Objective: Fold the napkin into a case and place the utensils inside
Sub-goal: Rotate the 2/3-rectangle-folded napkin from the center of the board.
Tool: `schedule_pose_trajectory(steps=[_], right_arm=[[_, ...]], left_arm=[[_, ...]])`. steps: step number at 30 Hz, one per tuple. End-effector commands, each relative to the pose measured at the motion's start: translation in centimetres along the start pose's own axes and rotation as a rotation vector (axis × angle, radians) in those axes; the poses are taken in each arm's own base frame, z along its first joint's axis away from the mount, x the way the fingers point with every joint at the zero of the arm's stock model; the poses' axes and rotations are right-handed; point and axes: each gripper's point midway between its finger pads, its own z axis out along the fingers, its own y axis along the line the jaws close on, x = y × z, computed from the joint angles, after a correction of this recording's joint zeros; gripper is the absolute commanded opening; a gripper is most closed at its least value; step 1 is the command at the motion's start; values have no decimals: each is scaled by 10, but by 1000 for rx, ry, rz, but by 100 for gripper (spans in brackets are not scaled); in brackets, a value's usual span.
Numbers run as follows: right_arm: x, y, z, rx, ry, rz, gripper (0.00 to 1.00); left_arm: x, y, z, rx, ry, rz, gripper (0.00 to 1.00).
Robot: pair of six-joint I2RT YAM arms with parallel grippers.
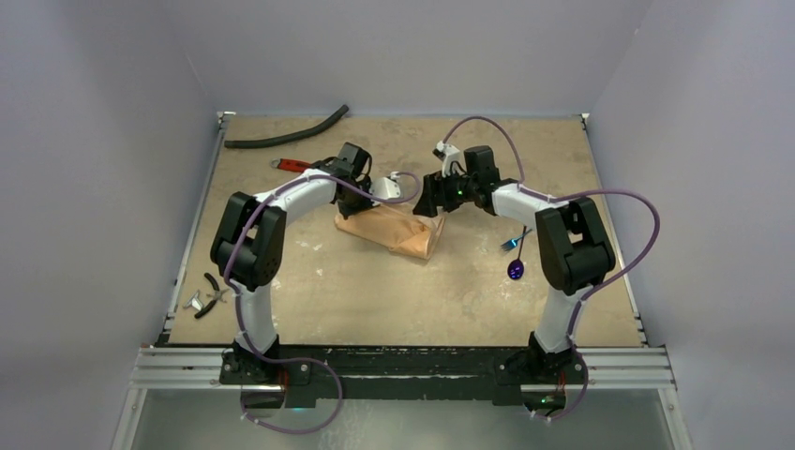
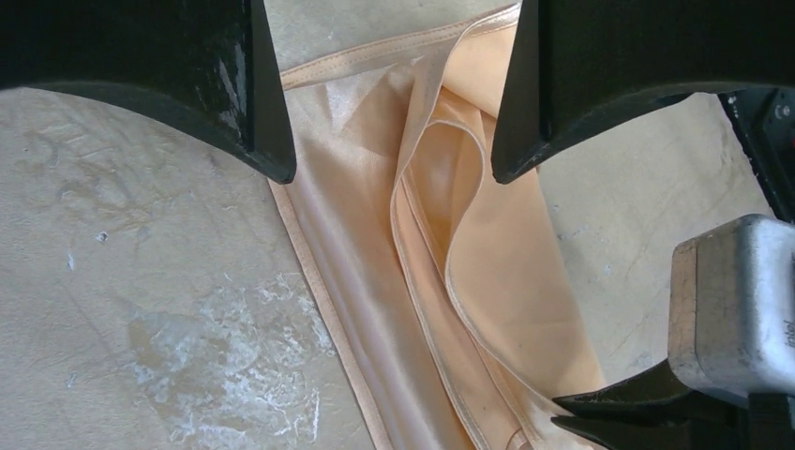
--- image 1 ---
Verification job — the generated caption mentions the peach cloth napkin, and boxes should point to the peach cloth napkin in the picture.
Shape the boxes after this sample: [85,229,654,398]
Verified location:
[334,204,445,261]

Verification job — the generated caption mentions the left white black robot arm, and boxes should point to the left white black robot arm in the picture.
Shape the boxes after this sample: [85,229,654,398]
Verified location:
[210,142,377,383]

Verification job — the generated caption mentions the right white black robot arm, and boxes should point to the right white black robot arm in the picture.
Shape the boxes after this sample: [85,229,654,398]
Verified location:
[413,142,616,382]

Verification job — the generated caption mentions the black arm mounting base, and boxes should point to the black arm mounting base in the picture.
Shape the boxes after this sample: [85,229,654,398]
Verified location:
[219,342,587,411]

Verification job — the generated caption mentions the purple metallic spoon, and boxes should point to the purple metallic spoon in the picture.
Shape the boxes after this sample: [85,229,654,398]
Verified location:
[506,239,525,280]

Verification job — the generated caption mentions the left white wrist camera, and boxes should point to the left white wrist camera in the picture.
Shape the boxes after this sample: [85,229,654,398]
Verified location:
[369,177,401,203]

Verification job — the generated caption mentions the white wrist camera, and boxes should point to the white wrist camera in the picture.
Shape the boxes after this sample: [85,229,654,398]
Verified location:
[432,141,465,178]
[369,177,401,203]

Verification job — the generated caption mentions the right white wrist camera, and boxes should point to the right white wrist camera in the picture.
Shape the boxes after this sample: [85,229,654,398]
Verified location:
[432,141,465,178]

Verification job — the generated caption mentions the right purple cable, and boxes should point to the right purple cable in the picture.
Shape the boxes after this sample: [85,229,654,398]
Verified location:
[437,116,662,422]

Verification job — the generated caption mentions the red handled adjustable wrench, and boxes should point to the red handled adjustable wrench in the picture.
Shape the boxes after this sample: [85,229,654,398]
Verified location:
[270,158,312,173]

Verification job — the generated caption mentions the black foam hose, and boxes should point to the black foam hose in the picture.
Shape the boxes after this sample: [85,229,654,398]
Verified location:
[224,104,351,150]

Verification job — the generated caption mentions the black handled pliers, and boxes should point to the black handled pliers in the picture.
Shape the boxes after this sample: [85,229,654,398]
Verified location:
[182,272,229,320]

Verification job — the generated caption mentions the aluminium frame rail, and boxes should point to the aluminium frame rail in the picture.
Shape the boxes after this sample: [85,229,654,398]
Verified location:
[113,138,676,449]

